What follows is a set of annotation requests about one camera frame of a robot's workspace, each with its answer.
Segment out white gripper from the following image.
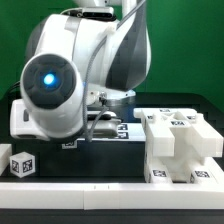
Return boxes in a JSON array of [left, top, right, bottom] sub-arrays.
[[10, 99, 120, 140]]

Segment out long white chair back post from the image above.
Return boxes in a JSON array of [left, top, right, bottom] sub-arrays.
[[134, 108, 223, 162]]

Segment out white chair seat piece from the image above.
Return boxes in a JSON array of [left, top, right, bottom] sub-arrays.
[[144, 134, 209, 184]]

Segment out small white tagged cube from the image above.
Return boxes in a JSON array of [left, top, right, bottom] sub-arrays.
[[62, 140, 77, 149]]

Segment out white sheet with tags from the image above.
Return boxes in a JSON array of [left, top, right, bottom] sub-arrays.
[[76, 122, 148, 142]]

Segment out white tagged cube front left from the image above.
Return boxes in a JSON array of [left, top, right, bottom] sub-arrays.
[[10, 152, 36, 178]]

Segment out black cables at base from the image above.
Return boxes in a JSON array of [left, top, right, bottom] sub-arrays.
[[6, 79, 23, 96]]

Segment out white U-shaped boundary frame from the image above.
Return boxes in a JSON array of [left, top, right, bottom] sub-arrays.
[[0, 158, 224, 210]]

